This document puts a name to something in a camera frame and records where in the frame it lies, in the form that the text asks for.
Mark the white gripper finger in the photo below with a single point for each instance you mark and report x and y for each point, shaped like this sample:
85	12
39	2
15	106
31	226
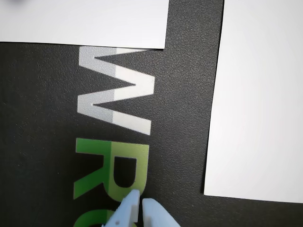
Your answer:
123	217
158	217

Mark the black mat with WROB print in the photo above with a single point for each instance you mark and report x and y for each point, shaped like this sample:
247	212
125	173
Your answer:
35	118

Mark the white sheet marked HOME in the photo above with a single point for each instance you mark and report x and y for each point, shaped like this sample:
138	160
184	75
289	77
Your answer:
260	94

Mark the white sheet marked 1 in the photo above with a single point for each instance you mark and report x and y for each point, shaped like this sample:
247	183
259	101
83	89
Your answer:
82	21

